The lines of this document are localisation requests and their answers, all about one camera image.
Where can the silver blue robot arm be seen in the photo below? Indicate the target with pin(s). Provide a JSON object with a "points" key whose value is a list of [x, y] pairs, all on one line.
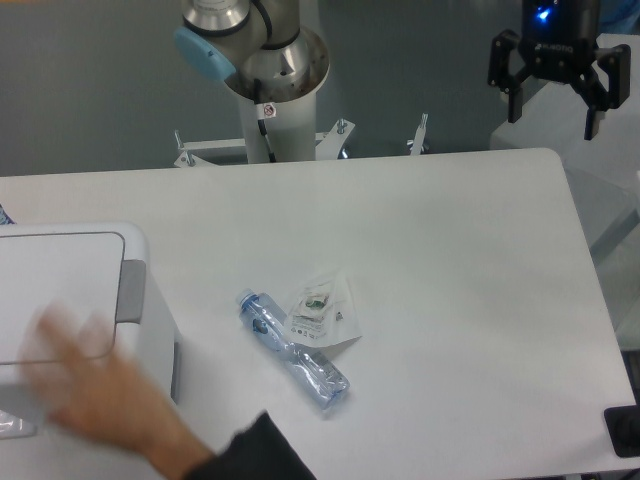
{"points": [[218, 37]]}

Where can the blue patterned object at edge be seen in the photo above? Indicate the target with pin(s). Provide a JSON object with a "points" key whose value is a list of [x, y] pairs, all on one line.
{"points": [[5, 219]]}

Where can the silver clamp bolt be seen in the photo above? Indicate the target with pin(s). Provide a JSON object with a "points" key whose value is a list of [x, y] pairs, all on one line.
{"points": [[418, 144]]}

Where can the clear plastic bag corner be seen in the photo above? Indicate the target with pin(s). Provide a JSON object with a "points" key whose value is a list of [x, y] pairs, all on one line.
{"points": [[12, 427]]}

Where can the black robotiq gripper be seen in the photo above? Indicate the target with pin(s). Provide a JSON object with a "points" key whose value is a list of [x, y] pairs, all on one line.
{"points": [[559, 44]]}

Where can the white plastic wrapper packet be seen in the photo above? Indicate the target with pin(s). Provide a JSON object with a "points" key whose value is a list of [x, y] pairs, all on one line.
{"points": [[321, 313]]}

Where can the black device at table edge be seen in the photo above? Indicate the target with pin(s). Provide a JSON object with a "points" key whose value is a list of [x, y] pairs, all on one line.
{"points": [[623, 427]]}

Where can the white mounting bracket frame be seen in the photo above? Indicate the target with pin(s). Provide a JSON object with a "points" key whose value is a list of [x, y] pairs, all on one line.
{"points": [[331, 145]]}

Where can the blurred bare human hand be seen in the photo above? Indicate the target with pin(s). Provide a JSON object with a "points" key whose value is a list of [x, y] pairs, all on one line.
{"points": [[107, 401]]}

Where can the white trash can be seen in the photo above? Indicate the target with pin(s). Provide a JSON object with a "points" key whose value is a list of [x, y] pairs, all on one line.
{"points": [[77, 266]]}

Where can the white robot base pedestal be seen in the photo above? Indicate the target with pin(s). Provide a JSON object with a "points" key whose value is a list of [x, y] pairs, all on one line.
{"points": [[280, 127]]}

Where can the grey trash can push button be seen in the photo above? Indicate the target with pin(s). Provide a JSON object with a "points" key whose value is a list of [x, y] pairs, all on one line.
{"points": [[131, 291]]}

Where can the black sleeved forearm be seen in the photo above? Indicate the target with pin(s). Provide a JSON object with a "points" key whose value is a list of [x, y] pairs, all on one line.
{"points": [[259, 452]]}

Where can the clear plastic water bottle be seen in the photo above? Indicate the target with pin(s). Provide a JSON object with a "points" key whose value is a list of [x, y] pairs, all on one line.
{"points": [[323, 382]]}

